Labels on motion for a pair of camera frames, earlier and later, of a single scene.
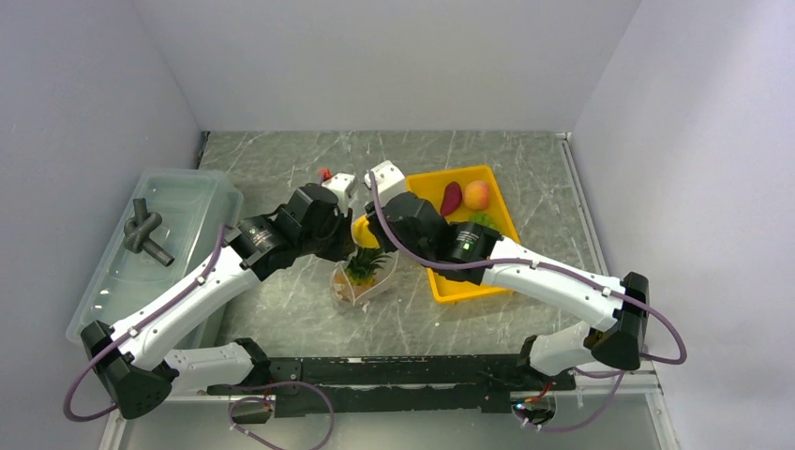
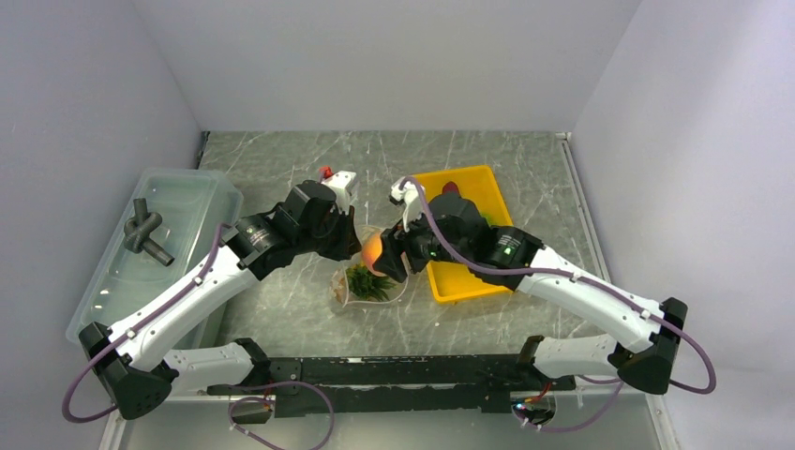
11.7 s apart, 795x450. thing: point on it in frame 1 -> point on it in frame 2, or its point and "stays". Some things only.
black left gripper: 346,245 stays
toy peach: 476,195 -> 371,248
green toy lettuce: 485,219 stays
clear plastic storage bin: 169,227 stays
